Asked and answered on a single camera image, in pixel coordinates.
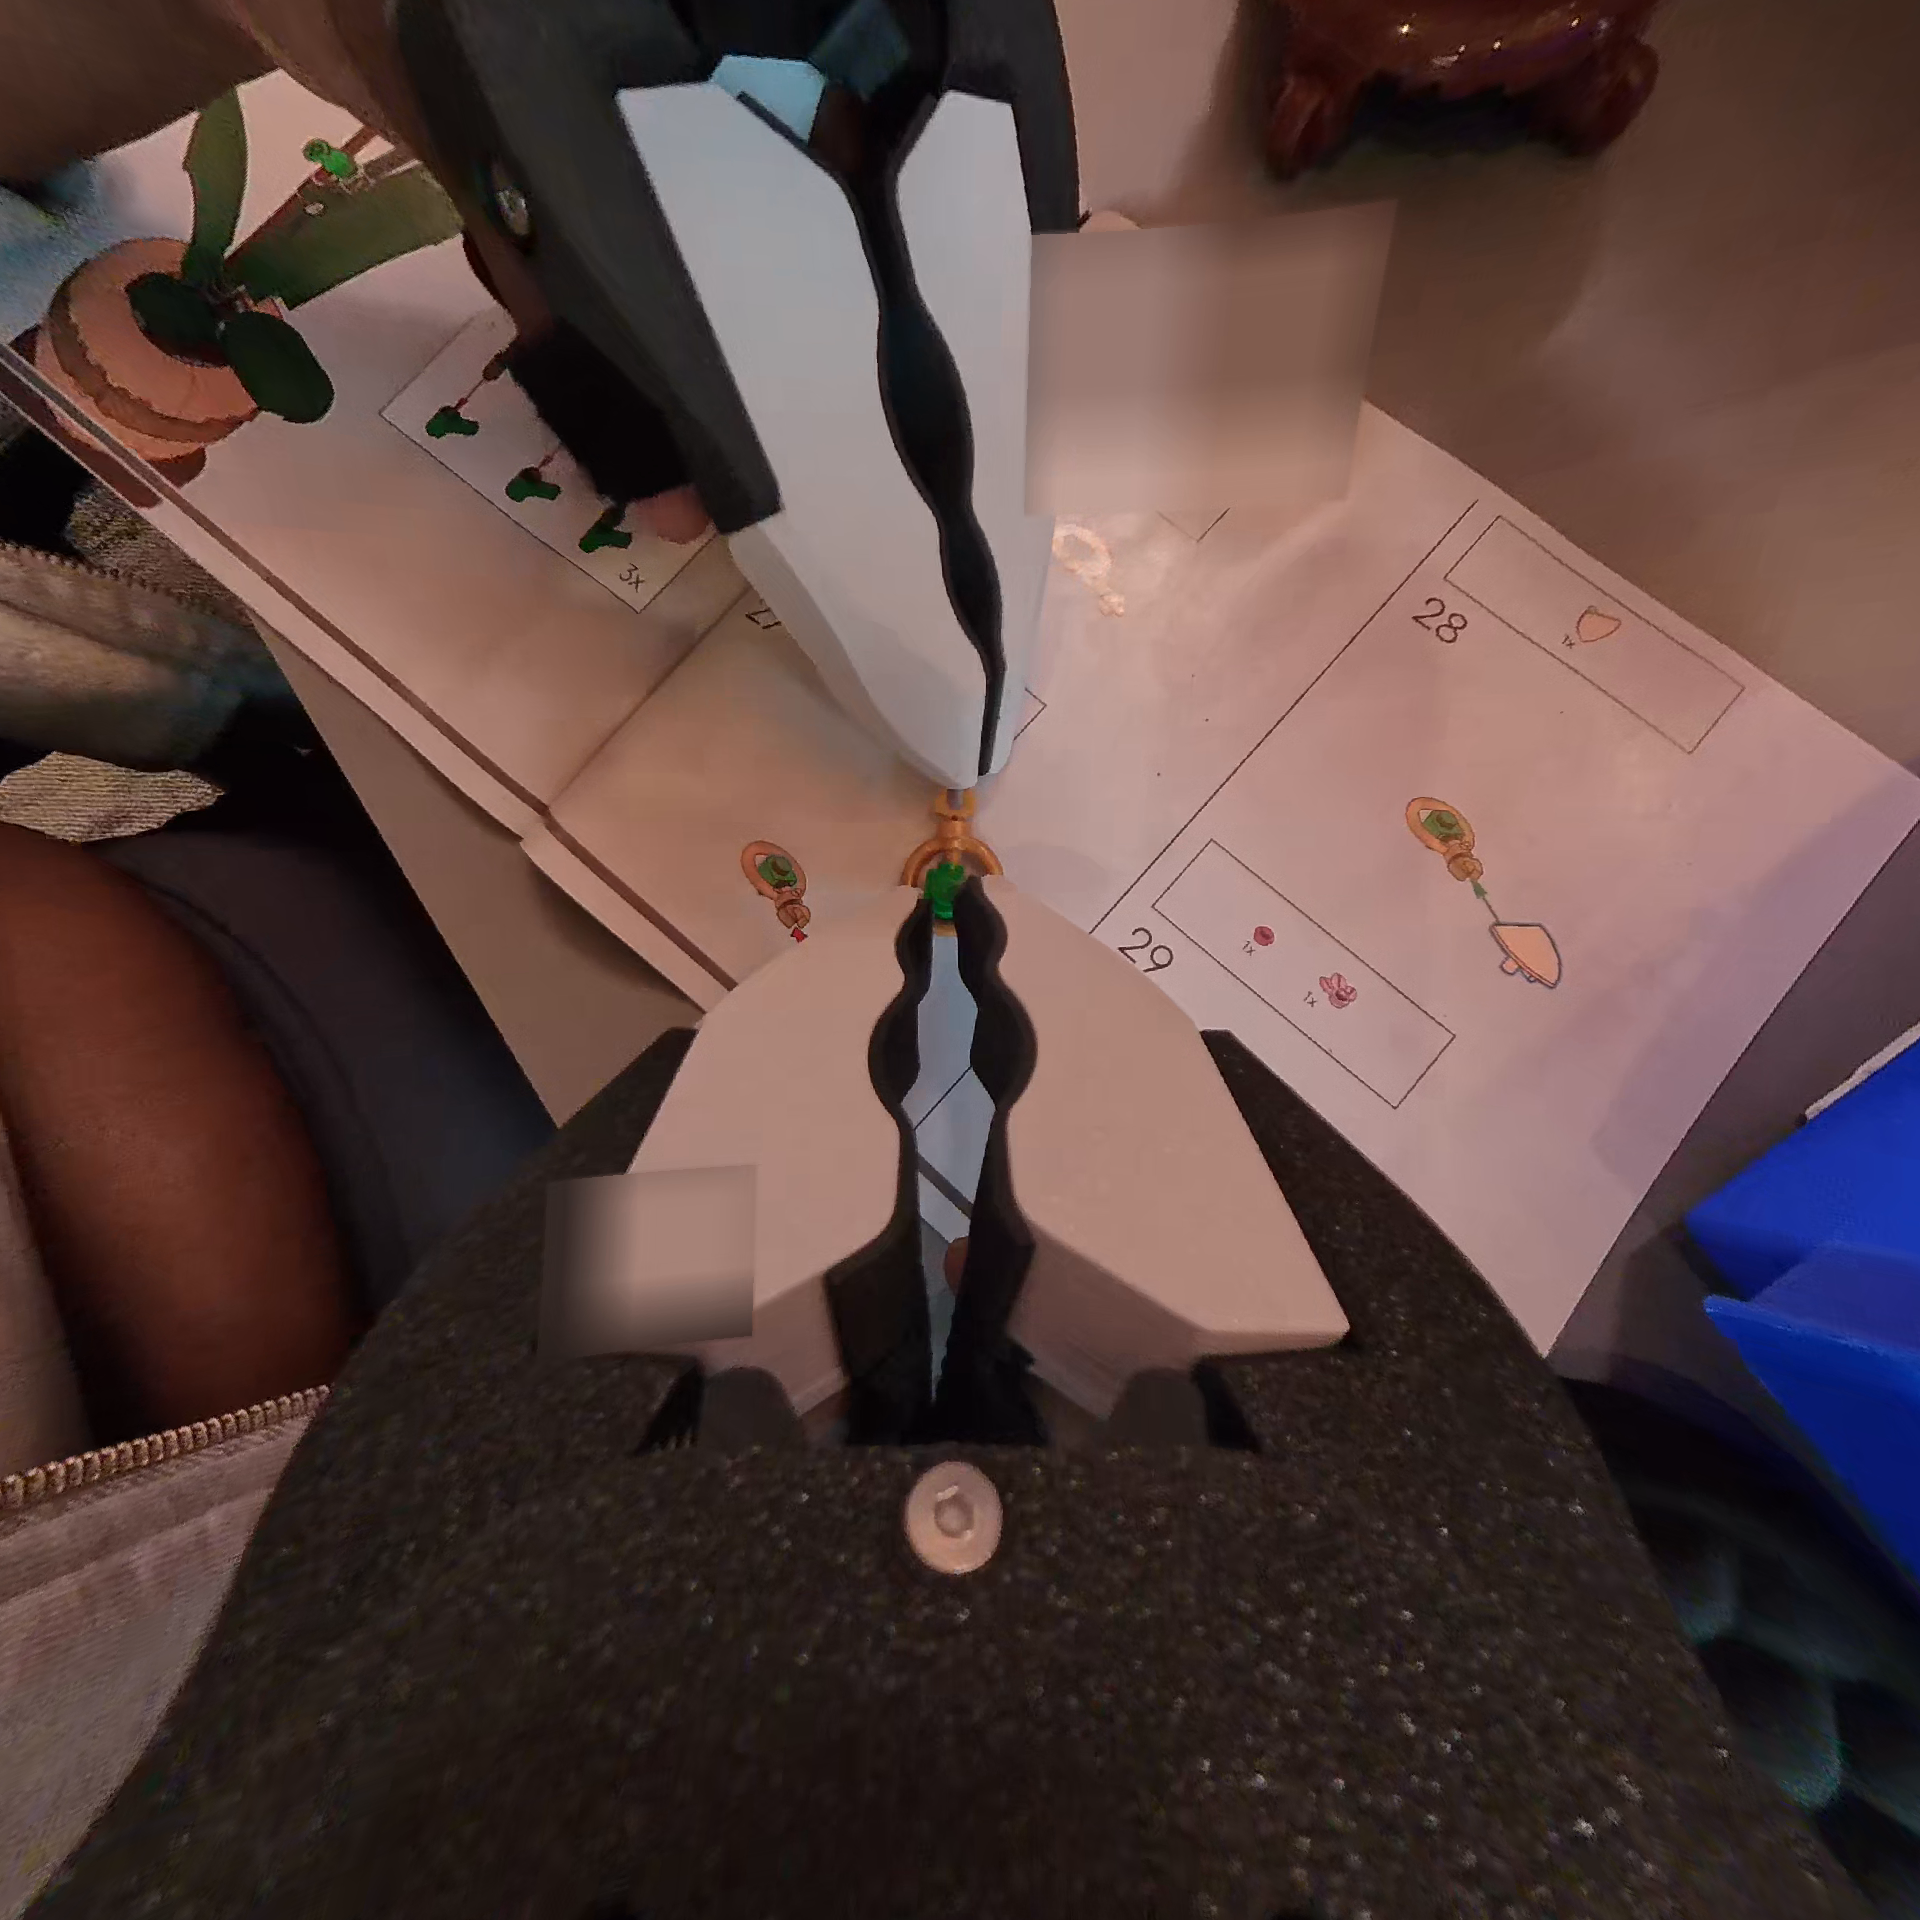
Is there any blue box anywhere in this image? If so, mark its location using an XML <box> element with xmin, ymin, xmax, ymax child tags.
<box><xmin>1681</xmin><ymin>1020</ymin><xmax>1920</xmax><ymax>1641</ymax></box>

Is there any grey zippered garment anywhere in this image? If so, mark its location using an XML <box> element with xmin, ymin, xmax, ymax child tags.
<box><xmin>0</xmin><ymin>1384</ymin><xmax>336</xmax><ymax>1920</ymax></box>

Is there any grey cloth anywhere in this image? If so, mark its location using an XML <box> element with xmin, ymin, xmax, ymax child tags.
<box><xmin>0</xmin><ymin>434</ymin><xmax>291</xmax><ymax>845</ymax></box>

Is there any building instruction booklet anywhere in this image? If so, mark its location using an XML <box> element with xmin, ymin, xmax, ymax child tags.
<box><xmin>0</xmin><ymin>59</ymin><xmax>1920</xmax><ymax>1361</ymax></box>

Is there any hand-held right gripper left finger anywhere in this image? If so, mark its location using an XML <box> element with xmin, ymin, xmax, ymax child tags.
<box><xmin>638</xmin><ymin>884</ymin><xmax>934</xmax><ymax>1419</ymax></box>

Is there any person's left forearm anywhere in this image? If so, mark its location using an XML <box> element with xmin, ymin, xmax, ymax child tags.
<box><xmin>0</xmin><ymin>0</ymin><xmax>415</xmax><ymax>186</ymax></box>

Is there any brown glossy ornament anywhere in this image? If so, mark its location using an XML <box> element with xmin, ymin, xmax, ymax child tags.
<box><xmin>1257</xmin><ymin>0</ymin><xmax>1672</xmax><ymax>186</ymax></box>

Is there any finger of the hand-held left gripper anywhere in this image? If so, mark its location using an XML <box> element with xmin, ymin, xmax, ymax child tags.
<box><xmin>882</xmin><ymin>88</ymin><xmax>1061</xmax><ymax>785</ymax></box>
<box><xmin>618</xmin><ymin>58</ymin><xmax>1003</xmax><ymax>780</ymax></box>

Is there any gold ring brick piece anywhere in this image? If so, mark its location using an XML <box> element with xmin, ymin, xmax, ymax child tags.
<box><xmin>897</xmin><ymin>787</ymin><xmax>1009</xmax><ymax>941</ymax></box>

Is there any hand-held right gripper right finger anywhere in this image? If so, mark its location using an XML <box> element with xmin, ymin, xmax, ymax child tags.
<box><xmin>959</xmin><ymin>880</ymin><xmax>1354</xmax><ymax>1426</ymax></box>

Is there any person's leg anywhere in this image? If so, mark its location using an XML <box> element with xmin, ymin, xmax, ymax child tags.
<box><xmin>0</xmin><ymin>824</ymin><xmax>366</xmax><ymax>1479</ymax></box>

